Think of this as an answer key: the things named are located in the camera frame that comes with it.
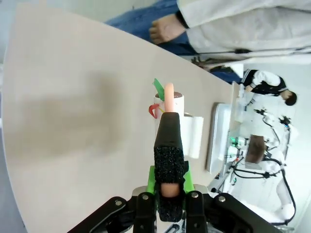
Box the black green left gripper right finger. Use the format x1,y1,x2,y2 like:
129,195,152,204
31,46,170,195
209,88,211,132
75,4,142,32
181,160,276,233

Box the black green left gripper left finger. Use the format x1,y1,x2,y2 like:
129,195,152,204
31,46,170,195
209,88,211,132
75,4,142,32
68,166,159,233

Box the pink black lint roller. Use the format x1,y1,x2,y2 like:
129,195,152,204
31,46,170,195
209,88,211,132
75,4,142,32
152,82,188,222

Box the red paper scrap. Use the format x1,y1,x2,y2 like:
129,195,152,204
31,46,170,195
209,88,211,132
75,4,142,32
148,103,160,119

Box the brown cloth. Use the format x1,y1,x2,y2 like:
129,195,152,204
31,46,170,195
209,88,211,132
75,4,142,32
245,134,265,164

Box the green paper scrap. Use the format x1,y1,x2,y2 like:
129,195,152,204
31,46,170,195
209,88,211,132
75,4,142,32
152,78,166,101

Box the person's hand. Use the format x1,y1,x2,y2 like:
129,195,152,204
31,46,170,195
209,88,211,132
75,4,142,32
148,13,188,45

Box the white plastic tray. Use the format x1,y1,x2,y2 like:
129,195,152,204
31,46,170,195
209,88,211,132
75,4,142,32
206,102,230,174

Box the background person in black jacket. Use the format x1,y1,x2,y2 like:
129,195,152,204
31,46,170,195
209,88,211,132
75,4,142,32
242,68,298,107

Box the blue jeans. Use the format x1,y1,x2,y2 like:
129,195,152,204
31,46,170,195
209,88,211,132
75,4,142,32
104,0,196,57

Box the thin black cable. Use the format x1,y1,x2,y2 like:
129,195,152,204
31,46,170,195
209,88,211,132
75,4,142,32
199,48,311,55

